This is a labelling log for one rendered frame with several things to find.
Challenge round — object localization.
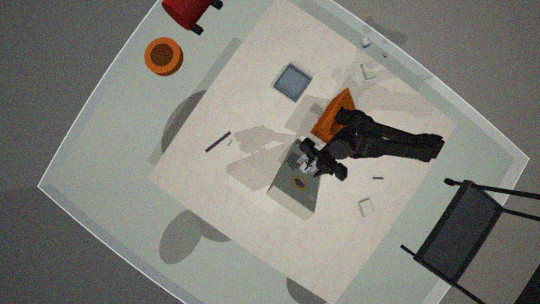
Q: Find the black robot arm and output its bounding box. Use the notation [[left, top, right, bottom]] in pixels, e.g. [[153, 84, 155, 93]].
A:
[[316, 106, 445, 174]]

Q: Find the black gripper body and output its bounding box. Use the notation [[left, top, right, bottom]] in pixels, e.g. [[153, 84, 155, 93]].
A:
[[299, 138, 348, 181]]

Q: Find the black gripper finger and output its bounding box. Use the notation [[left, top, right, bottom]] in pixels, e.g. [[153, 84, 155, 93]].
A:
[[314, 170, 333, 178], [305, 154, 315, 171]]

